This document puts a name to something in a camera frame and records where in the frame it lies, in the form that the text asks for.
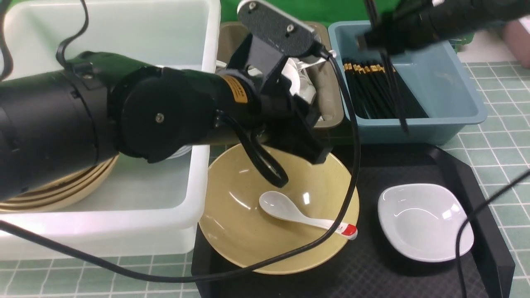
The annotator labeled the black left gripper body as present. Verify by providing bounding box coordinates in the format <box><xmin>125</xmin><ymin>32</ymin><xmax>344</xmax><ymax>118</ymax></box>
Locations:
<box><xmin>226</xmin><ymin>33</ymin><xmax>334</xmax><ymax>165</ymax></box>

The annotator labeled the white spoon red handle tip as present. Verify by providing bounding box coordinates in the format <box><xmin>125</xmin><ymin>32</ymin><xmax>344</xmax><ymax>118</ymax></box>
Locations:
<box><xmin>259</xmin><ymin>191</ymin><xmax>334</xmax><ymax>230</ymax></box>

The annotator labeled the tan noodle bowl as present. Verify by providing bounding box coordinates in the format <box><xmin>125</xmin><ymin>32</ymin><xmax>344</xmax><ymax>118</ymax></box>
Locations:
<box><xmin>199</xmin><ymin>145</ymin><xmax>351</xmax><ymax>267</ymax></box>

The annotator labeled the black chopstick gold band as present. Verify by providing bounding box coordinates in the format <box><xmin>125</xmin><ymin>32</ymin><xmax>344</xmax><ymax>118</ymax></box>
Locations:
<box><xmin>364</xmin><ymin>0</ymin><xmax>409</xmax><ymax>135</ymax></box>
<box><xmin>366</xmin><ymin>0</ymin><xmax>410</xmax><ymax>136</ymax></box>

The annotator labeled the white square sauce dish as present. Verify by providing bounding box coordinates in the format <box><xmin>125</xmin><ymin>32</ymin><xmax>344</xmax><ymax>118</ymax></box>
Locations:
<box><xmin>377</xmin><ymin>183</ymin><xmax>467</xmax><ymax>263</ymax></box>

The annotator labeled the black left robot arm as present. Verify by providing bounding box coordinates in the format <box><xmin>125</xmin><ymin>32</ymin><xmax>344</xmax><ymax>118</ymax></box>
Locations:
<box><xmin>1</xmin><ymin>34</ymin><xmax>331</xmax><ymax>201</ymax></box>

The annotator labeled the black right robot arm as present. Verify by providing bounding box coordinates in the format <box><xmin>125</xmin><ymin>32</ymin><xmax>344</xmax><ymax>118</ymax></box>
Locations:
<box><xmin>357</xmin><ymin>0</ymin><xmax>530</xmax><ymax>56</ymax></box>

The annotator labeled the pile of white spoons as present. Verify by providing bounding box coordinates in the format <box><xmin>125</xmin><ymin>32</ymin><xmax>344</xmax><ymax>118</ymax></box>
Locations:
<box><xmin>282</xmin><ymin>58</ymin><xmax>325</xmax><ymax>104</ymax></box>

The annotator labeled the bundle of black chopsticks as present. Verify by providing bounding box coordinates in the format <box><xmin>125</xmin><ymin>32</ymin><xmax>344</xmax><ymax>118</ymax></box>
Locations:
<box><xmin>342</xmin><ymin>58</ymin><xmax>428</xmax><ymax>119</ymax></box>

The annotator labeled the brown plastic spoon bin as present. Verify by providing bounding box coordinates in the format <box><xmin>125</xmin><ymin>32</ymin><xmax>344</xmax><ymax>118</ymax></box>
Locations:
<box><xmin>217</xmin><ymin>22</ymin><xmax>345</xmax><ymax>143</ymax></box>

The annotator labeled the stack of white dishes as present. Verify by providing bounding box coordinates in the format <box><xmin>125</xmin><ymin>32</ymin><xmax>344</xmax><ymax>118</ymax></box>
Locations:
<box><xmin>167</xmin><ymin>146</ymin><xmax>193</xmax><ymax>160</ymax></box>

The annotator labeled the green backdrop cloth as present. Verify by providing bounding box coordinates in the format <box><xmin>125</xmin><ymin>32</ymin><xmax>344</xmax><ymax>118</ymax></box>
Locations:
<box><xmin>0</xmin><ymin>0</ymin><xmax>484</xmax><ymax>45</ymax></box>

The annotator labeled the blue plastic chopstick bin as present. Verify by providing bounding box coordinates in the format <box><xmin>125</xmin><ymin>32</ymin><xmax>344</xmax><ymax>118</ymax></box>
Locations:
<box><xmin>328</xmin><ymin>21</ymin><xmax>487</xmax><ymax>145</ymax></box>

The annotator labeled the large white plastic tub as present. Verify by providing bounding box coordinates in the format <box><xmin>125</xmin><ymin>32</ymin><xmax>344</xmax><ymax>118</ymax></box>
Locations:
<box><xmin>1</xmin><ymin>0</ymin><xmax>220</xmax><ymax>258</ymax></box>

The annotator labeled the black serving tray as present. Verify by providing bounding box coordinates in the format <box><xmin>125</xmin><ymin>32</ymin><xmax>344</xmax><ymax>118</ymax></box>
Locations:
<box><xmin>191</xmin><ymin>144</ymin><xmax>516</xmax><ymax>298</ymax></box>

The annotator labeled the stack of tan bowls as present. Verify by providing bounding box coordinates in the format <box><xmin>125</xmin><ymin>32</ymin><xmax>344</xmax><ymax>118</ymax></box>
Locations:
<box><xmin>0</xmin><ymin>156</ymin><xmax>119</xmax><ymax>213</ymax></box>

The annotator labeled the pink box at corner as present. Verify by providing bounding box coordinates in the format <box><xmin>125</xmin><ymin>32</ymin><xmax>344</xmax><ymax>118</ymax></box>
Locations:
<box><xmin>502</xmin><ymin>15</ymin><xmax>530</xmax><ymax>68</ymax></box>

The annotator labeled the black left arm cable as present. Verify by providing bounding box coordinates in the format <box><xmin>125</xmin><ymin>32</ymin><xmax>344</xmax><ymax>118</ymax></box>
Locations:
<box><xmin>0</xmin><ymin>0</ymin><xmax>361</xmax><ymax>284</ymax></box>

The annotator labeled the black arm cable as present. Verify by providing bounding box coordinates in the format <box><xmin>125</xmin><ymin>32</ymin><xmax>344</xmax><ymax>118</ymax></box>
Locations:
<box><xmin>455</xmin><ymin>169</ymin><xmax>530</xmax><ymax>298</ymax></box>
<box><xmin>0</xmin><ymin>0</ymin><xmax>361</xmax><ymax>284</ymax></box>

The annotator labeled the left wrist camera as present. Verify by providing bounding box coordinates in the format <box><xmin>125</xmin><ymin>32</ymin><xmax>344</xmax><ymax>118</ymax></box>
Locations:
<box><xmin>236</xmin><ymin>0</ymin><xmax>323</xmax><ymax>58</ymax></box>

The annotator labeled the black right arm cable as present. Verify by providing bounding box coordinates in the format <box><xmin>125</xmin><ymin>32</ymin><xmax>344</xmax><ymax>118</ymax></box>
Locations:
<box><xmin>455</xmin><ymin>169</ymin><xmax>530</xmax><ymax>298</ymax></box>

